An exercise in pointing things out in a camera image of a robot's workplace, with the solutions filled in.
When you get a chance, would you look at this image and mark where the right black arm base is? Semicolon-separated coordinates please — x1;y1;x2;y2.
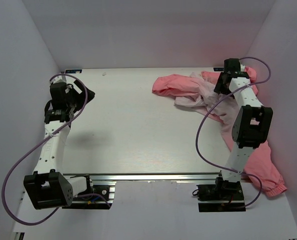
192;184;246;213

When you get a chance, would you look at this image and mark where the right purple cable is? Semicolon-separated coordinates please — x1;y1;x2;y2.
195;56;273;209

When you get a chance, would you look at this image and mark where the purple cable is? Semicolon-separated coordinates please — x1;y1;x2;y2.
0;72;112;225
195;56;273;209

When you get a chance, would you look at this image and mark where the aluminium front rail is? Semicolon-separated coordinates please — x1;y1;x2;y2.
63;171;249;183

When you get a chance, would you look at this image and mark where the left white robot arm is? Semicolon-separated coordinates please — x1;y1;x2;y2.
23;80;95;210

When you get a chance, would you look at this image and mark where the right blue corner label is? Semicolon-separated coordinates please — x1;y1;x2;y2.
213;67;224;72

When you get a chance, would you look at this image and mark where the pink hooded jacket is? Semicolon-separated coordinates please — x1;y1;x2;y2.
152;71;287;197

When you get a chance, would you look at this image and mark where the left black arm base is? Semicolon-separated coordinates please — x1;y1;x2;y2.
62;181;116;210

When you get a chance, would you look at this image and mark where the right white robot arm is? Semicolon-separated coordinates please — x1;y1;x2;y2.
214;58;273;200

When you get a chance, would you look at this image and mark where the blue corner label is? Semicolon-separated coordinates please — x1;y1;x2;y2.
213;67;224;72
64;69;82;75

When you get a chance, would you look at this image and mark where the left blue corner label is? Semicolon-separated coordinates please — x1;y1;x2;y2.
64;69;82;75

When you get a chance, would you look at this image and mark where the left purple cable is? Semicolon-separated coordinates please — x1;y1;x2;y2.
0;72;112;225

